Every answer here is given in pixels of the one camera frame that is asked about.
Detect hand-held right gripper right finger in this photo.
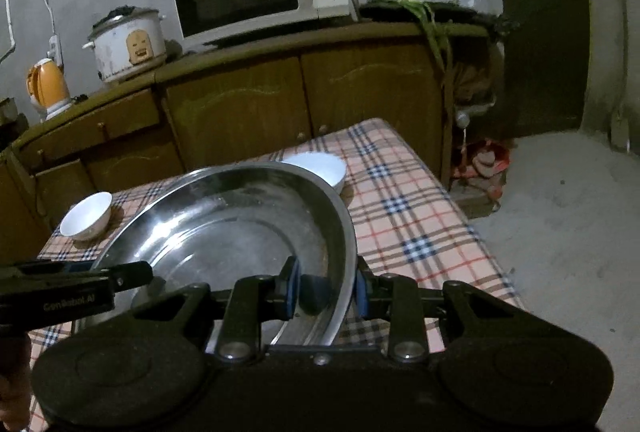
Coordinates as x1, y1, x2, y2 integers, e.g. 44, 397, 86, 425
352, 264, 523, 360

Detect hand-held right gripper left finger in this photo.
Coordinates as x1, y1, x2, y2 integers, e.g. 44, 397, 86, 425
132, 257, 303, 360

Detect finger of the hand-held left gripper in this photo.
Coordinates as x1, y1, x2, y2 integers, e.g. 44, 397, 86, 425
65, 260, 154, 290

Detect small white ceramic bowl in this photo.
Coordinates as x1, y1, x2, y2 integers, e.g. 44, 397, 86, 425
60, 192, 113, 241

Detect large stainless steel plate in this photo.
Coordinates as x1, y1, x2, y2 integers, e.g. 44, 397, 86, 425
75, 163, 358, 348

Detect large white ceramic bowl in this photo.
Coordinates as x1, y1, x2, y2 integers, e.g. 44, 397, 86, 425
282, 153, 347, 197

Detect person's left hand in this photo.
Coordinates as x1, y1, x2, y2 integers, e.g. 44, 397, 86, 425
0, 326, 32, 432

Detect plaid tablecloth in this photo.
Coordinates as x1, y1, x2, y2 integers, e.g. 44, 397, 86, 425
27, 118, 526, 432

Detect red plastic bag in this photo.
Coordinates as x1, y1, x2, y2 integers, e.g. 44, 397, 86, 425
452, 139, 511, 193

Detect wooden kitchen cabinet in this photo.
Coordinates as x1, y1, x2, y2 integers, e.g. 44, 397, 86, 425
0, 19, 501, 257

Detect black stove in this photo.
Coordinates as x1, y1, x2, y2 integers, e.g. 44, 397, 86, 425
0, 96, 28, 147

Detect orange electric kettle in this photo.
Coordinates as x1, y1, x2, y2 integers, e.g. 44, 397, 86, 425
26, 58, 72, 121

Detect white rice cooker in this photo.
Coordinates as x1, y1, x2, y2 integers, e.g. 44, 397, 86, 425
82, 6, 167, 82

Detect green onions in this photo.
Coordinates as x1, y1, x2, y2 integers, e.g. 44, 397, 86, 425
395, 0, 453, 77

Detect dark door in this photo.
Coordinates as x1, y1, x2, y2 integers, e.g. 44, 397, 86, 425
487, 0, 593, 137

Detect grey wall pipe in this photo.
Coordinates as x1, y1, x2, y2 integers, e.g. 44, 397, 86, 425
612, 0, 632, 147

